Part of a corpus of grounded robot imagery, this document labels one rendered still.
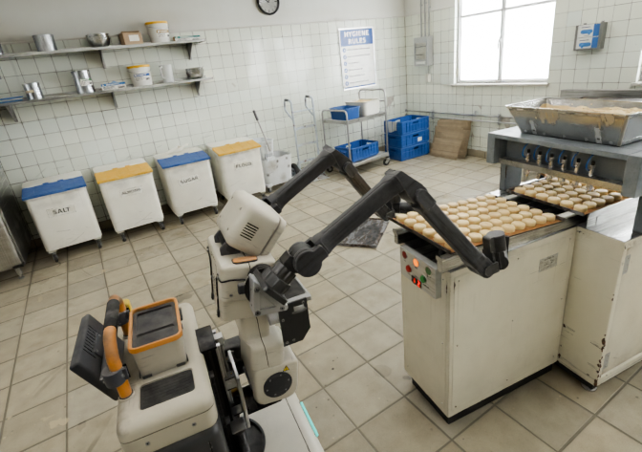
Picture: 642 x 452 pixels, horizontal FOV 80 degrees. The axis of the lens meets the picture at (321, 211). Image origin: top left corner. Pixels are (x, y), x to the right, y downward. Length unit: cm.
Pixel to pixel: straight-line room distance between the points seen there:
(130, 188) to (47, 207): 76
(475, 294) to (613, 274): 59
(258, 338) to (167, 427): 37
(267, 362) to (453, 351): 78
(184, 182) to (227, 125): 116
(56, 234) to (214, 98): 238
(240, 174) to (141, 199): 114
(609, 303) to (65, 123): 494
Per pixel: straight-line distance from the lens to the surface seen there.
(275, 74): 567
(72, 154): 516
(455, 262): 155
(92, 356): 134
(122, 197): 460
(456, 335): 173
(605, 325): 213
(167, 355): 130
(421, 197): 116
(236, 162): 481
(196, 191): 473
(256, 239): 117
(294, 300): 128
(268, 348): 137
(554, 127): 205
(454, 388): 192
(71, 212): 462
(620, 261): 196
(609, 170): 198
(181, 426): 126
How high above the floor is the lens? 163
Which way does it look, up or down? 22 degrees down
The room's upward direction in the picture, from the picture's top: 7 degrees counter-clockwise
